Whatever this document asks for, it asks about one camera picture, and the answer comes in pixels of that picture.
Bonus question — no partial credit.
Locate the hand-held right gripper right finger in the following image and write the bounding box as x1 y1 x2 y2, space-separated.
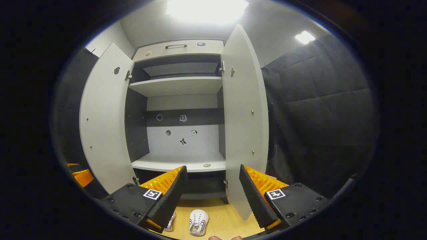
239 164 331 233

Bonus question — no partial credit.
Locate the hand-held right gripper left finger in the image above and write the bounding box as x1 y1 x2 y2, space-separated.
100 166 188 234

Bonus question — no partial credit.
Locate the black backdrop cloth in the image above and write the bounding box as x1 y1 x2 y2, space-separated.
53 33 379 200

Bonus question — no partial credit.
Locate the grey shoe cabinet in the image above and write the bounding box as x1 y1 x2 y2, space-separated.
125 39 231 204

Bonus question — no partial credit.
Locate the white canvas shoe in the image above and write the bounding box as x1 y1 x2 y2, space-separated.
163 211 176 232
189 209 209 237

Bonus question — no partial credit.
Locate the grey cabinet door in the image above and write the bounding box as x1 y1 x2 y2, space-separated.
79 43 137 194
221 24 269 221

